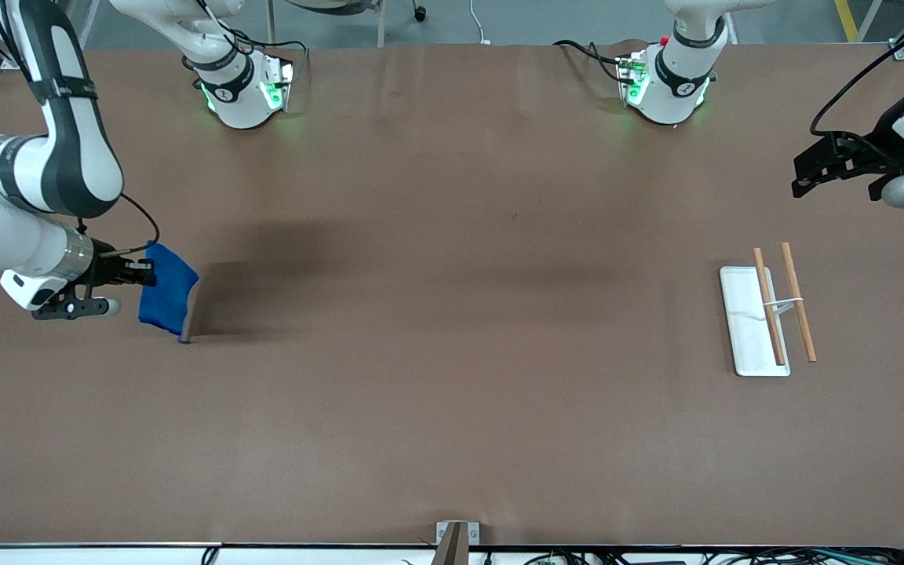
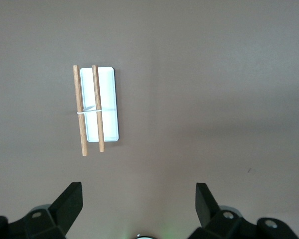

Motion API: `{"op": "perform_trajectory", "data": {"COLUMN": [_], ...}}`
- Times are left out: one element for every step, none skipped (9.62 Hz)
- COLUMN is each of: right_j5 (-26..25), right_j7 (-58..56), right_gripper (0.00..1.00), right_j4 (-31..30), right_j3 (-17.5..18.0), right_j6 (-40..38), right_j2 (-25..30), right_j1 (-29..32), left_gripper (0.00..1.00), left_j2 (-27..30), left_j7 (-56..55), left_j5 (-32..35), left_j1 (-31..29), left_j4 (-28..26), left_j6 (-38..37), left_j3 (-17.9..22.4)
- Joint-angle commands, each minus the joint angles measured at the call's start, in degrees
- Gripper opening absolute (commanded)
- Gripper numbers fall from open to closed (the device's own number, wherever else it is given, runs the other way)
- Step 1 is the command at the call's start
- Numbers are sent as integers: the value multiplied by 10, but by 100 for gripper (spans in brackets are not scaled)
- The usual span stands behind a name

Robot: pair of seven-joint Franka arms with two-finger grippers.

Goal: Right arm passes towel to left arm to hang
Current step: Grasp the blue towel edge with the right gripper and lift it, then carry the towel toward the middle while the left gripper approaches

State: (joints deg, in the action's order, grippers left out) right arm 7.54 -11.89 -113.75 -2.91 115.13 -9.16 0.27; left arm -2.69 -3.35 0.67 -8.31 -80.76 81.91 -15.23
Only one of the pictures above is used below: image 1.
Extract blue microfibre towel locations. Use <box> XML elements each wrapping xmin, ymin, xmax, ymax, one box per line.
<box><xmin>138</xmin><ymin>241</ymin><xmax>202</xmax><ymax>344</ymax></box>

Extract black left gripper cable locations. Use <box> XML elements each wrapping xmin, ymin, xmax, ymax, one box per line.
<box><xmin>810</xmin><ymin>0</ymin><xmax>904</xmax><ymax>139</ymax></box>

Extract black left arm base cable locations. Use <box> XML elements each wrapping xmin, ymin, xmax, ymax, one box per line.
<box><xmin>552</xmin><ymin>39</ymin><xmax>635</xmax><ymax>84</ymax></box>

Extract black arm base cable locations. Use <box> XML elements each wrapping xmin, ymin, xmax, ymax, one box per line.
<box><xmin>552</xmin><ymin>39</ymin><xmax>635</xmax><ymax>84</ymax></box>
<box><xmin>185</xmin><ymin>0</ymin><xmax>308</xmax><ymax>71</ymax></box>

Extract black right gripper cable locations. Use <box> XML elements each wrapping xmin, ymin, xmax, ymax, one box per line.
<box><xmin>78</xmin><ymin>192</ymin><xmax>162</xmax><ymax>257</ymax></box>

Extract black right arm base cable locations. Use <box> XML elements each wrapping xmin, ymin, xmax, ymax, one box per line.
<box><xmin>185</xmin><ymin>0</ymin><xmax>308</xmax><ymax>71</ymax></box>

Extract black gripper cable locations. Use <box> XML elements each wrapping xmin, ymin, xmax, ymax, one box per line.
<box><xmin>810</xmin><ymin>0</ymin><xmax>904</xmax><ymax>139</ymax></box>
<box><xmin>78</xmin><ymin>192</ymin><xmax>162</xmax><ymax>257</ymax></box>

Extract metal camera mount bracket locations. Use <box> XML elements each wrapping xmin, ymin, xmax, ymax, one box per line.
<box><xmin>435</xmin><ymin>520</ymin><xmax>481</xmax><ymax>565</ymax></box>

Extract white towel rack wooden rods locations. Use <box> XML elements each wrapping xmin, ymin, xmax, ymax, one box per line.
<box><xmin>719</xmin><ymin>242</ymin><xmax>818</xmax><ymax>378</ymax></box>

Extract white floor cable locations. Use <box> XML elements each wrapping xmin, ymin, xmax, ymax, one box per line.
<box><xmin>468</xmin><ymin>0</ymin><xmax>494</xmax><ymax>46</ymax></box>

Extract office chair base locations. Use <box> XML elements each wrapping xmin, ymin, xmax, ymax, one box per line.
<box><xmin>286</xmin><ymin>0</ymin><xmax>429</xmax><ymax>23</ymax></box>

